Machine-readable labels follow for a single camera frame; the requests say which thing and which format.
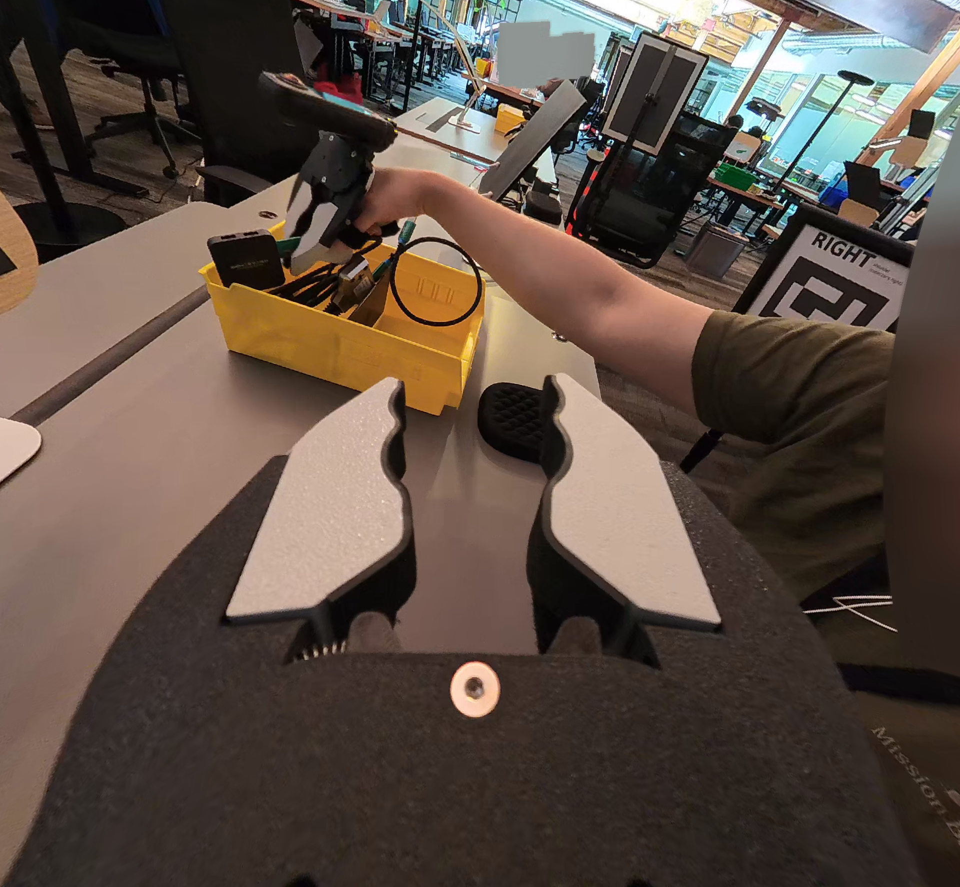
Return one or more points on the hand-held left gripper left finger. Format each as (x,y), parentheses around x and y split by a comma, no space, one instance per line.
(330,512)

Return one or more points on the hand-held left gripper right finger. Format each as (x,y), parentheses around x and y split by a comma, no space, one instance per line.
(622,512)

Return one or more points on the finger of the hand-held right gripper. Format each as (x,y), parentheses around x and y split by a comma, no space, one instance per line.
(298,208)
(322,234)

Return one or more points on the black port box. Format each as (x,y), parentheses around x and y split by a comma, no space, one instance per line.
(246,258)

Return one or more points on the yellow plastic bin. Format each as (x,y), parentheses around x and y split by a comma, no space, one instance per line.
(352,354)

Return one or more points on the person's right hand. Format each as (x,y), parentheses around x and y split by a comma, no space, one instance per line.
(397,197)

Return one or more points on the dark bin divider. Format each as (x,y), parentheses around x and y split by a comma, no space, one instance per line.
(371,306)

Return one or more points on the black office chair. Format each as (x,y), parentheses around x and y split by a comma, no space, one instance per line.
(127,24)
(225,77)

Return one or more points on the white desk lamp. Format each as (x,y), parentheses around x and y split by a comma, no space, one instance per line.
(454,62)

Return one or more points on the black textured armrest pad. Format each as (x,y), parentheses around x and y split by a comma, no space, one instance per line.
(514,418)

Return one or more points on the small yellow box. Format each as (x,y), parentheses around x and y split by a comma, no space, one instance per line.
(510,120)

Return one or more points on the black tilted panel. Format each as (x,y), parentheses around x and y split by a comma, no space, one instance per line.
(532,141)

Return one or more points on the olive green shirt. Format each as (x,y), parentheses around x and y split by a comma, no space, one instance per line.
(787,392)

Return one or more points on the black round base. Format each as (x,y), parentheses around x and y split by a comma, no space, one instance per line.
(67,227)

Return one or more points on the grey waste bin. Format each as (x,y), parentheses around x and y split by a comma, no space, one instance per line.
(716,249)

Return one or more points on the wooden curved panel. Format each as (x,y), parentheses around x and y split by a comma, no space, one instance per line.
(16,257)

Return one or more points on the black white marker board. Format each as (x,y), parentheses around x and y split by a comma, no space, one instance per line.
(825,279)

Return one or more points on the black mesh chair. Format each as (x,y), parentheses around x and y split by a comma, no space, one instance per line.
(645,197)

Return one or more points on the grey flat panel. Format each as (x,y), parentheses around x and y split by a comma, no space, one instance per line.
(926,414)

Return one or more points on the white flat object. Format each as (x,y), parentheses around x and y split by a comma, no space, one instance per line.
(15,448)

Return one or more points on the white framed black board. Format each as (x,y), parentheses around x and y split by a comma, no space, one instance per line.
(652,92)

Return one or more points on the green crate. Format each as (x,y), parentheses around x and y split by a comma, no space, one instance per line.
(735,176)

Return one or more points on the black floor lamp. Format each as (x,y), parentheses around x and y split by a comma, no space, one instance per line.
(855,78)

